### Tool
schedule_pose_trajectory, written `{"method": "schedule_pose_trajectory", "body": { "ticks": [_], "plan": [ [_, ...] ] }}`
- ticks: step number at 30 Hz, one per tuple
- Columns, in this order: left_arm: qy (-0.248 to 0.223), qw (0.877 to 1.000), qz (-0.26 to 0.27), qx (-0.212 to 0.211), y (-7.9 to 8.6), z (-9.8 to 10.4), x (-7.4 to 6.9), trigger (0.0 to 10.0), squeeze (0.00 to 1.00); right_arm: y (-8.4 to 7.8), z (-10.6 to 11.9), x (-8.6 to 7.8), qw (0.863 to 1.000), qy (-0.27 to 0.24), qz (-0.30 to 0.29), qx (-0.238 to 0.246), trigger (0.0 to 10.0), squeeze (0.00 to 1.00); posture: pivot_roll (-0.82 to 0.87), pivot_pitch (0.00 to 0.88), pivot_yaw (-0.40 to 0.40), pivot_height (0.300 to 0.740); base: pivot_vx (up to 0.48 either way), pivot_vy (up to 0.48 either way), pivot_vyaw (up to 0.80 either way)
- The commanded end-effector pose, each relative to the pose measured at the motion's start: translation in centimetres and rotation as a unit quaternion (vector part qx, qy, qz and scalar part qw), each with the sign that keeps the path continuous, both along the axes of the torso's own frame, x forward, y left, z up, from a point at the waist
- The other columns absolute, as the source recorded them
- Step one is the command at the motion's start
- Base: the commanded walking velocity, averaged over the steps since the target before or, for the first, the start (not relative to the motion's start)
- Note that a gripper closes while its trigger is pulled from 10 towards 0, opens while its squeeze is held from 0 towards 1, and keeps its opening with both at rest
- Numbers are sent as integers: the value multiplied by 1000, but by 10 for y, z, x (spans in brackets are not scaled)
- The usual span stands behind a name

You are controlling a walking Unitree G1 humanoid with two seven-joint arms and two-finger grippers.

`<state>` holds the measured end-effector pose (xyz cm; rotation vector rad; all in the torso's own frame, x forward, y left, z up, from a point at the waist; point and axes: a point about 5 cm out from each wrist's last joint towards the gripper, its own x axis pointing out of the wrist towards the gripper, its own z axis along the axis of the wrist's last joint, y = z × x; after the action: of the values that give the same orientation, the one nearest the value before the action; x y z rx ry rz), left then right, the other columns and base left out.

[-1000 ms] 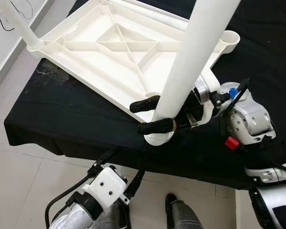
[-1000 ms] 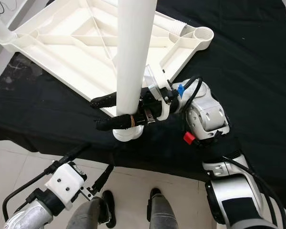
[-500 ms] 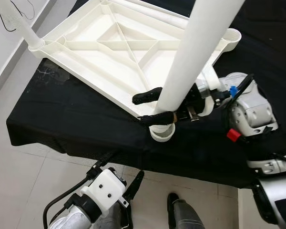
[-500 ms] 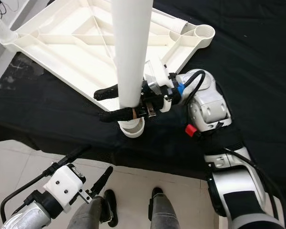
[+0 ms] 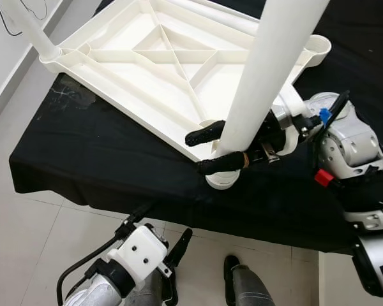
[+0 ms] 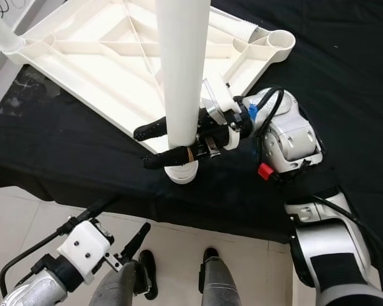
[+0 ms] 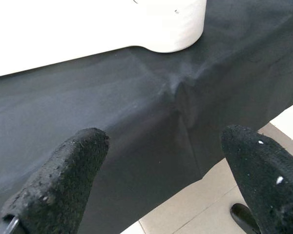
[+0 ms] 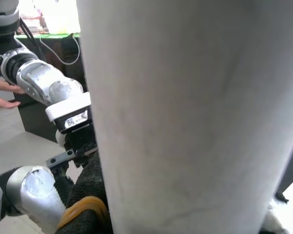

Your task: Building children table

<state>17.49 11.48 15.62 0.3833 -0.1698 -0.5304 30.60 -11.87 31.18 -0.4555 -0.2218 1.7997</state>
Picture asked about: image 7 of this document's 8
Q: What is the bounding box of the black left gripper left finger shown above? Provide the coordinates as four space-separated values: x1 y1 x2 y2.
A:
1 127 110 234

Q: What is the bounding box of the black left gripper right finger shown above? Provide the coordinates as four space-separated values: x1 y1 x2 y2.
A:
221 124 293 234

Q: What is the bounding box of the silver robot left leg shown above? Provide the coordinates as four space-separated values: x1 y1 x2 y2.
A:
230 203 261 234

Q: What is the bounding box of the black table cloth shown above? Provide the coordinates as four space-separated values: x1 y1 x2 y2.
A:
0 0 293 234

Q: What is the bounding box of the white plastic table top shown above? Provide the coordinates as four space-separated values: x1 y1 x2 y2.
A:
0 0 207 78

